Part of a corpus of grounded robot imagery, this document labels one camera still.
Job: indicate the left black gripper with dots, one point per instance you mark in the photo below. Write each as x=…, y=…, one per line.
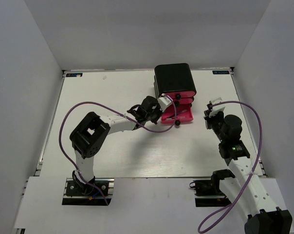
x=159, y=111

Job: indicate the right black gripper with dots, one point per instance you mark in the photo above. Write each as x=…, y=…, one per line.
x=208, y=119

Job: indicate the pink drawer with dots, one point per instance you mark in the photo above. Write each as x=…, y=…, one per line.
x=183, y=101
x=184, y=117
x=177, y=95

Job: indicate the pink top drawer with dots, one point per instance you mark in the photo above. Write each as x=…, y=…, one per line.
x=177, y=95

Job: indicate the pink bottom drawer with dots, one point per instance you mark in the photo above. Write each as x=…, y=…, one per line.
x=184, y=117

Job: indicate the purple pen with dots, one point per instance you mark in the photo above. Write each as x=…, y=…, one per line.
x=178, y=113

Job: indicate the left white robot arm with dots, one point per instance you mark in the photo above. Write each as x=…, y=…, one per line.
x=88, y=137

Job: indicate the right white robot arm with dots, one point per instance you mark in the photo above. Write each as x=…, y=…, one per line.
x=239, y=182

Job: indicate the black drawer cabinet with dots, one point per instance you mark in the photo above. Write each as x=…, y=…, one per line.
x=173, y=77

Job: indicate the right blue corner label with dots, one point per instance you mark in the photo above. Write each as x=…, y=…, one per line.
x=220, y=72

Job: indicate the blue corner label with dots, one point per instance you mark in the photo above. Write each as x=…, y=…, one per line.
x=220, y=72
x=73, y=75

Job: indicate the left blue corner label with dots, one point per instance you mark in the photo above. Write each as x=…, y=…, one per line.
x=73, y=75

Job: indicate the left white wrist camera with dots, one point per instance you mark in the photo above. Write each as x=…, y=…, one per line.
x=164, y=101

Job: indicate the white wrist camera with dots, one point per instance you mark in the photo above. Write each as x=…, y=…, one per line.
x=164, y=101
x=214, y=106

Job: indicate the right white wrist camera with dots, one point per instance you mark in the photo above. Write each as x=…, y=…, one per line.
x=214, y=106

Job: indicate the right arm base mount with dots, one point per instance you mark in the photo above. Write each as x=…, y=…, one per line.
x=207, y=196

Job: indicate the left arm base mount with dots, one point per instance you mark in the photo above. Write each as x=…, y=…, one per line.
x=75, y=196

